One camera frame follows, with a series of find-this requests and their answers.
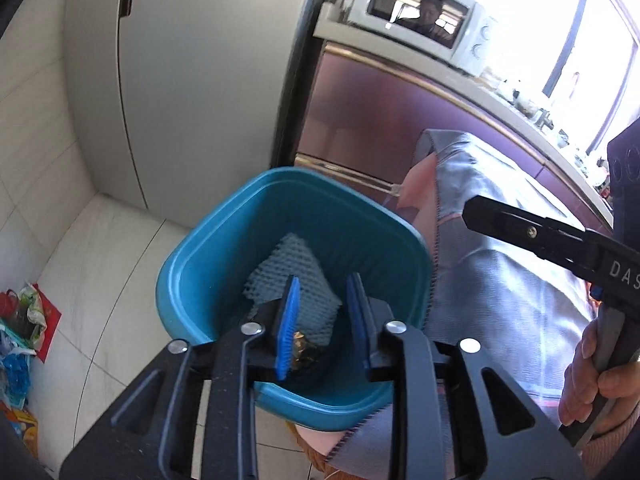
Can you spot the person's right hand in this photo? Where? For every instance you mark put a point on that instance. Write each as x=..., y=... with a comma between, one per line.
x=612, y=385

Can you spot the teal plastic trash bin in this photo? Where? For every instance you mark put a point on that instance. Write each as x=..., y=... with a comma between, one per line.
x=225, y=220

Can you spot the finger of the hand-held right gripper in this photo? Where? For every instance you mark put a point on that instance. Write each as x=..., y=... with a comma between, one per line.
x=520, y=230

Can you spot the kitchen window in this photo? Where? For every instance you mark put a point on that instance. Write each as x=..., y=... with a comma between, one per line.
x=530, y=20

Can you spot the small gold wrapper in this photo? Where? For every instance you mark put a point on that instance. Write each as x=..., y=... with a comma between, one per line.
x=301, y=347

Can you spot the red paper bag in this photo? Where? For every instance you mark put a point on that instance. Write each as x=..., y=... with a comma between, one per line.
x=47, y=320

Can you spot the colourful cardboard box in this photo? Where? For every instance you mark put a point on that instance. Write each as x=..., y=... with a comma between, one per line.
x=22, y=427

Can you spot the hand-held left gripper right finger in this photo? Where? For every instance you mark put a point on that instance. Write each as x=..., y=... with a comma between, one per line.
x=356, y=320

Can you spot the blue plastic bag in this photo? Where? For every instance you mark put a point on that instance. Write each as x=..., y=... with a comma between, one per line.
x=15, y=365

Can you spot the person's right forearm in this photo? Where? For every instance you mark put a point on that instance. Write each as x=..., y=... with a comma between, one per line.
x=597, y=457

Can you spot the blue checked tablecloth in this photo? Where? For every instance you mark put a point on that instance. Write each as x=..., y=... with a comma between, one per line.
x=500, y=280

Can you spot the white foam net sleeve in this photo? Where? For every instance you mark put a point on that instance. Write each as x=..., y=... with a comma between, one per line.
x=295, y=260

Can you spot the purple kitchen base cabinet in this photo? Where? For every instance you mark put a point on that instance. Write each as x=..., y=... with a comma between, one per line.
x=360, y=110

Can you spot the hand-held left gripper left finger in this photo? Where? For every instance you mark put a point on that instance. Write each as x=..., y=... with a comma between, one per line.
x=289, y=330

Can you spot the grey refrigerator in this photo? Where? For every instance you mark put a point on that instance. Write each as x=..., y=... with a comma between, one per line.
x=200, y=85

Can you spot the white microwave oven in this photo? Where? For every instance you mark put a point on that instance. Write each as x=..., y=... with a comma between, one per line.
x=481, y=30

